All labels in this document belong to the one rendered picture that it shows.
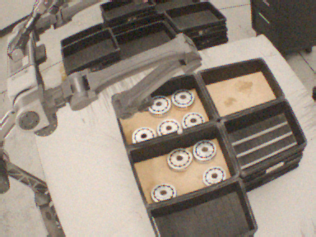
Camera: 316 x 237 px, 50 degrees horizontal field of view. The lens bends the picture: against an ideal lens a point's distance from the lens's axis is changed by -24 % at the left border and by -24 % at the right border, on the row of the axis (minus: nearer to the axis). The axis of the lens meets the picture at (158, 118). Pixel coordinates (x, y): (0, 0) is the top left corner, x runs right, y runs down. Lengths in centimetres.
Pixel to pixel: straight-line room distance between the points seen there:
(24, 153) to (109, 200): 139
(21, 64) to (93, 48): 157
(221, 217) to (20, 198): 174
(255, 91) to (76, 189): 101
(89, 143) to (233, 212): 85
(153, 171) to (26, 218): 137
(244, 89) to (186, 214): 72
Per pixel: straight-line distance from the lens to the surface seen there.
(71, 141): 212
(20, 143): 321
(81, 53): 288
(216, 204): 168
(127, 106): 154
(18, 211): 290
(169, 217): 167
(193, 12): 307
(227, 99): 199
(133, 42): 300
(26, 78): 130
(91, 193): 193
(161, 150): 179
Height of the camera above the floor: 235
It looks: 52 degrees down
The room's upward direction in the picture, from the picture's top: 10 degrees counter-clockwise
